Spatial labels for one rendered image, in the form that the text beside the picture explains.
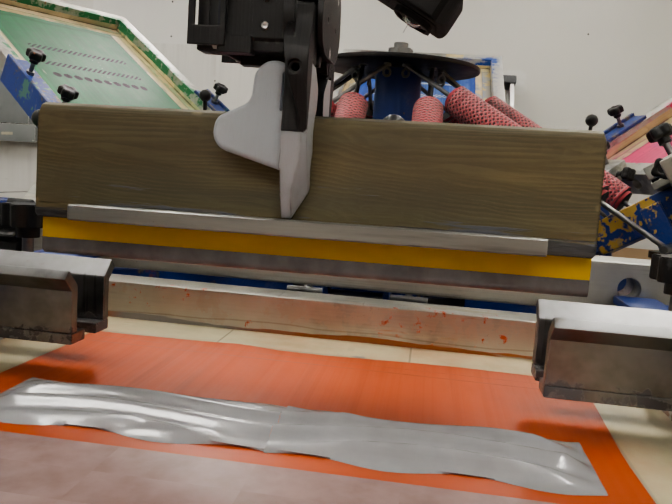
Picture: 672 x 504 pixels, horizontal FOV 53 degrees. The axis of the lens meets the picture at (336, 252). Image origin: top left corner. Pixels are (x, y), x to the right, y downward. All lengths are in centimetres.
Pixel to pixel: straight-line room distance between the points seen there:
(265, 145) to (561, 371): 23
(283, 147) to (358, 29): 431
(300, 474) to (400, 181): 18
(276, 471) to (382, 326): 28
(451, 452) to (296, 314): 28
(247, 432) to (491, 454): 14
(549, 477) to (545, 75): 435
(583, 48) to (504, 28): 51
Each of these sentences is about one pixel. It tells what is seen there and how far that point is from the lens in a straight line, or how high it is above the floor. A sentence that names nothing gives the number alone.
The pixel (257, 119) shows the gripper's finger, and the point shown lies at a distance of 41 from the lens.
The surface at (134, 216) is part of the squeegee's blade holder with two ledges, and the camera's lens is 44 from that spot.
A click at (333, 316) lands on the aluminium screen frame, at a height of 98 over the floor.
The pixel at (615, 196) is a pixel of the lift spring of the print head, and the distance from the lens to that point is 117.
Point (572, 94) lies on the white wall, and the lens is 469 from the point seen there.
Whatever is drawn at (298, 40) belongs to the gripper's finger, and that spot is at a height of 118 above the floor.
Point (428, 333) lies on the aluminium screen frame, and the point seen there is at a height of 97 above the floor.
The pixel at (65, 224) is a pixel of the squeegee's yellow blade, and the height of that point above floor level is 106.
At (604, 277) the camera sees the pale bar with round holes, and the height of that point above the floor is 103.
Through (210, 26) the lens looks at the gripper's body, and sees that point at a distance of 42.
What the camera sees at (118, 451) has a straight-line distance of 39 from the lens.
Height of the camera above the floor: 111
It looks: 7 degrees down
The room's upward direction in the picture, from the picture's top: 4 degrees clockwise
